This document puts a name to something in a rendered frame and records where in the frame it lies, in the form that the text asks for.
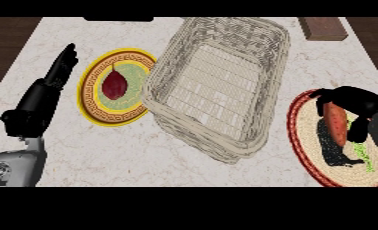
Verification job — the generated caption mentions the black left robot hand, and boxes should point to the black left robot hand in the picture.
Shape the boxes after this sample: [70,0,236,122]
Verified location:
[0,42,79,139]

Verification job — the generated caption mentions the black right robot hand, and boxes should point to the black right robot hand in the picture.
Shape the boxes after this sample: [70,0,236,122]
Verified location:
[308,85,378,144]

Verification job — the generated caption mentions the round red-rimmed woven placemat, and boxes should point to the round red-rimmed woven placemat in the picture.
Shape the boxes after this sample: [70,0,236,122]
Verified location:
[286,88,378,188]

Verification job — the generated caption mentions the pale wicker basket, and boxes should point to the pale wicker basket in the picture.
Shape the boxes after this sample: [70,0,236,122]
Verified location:
[140,17,292,165]

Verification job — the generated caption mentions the yellow patterned round plate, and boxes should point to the yellow patterned round plate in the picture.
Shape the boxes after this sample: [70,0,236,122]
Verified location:
[75,47,159,128]

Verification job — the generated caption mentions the brown wooden block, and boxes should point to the brown wooden block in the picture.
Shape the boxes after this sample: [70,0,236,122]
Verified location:
[296,17,349,42]

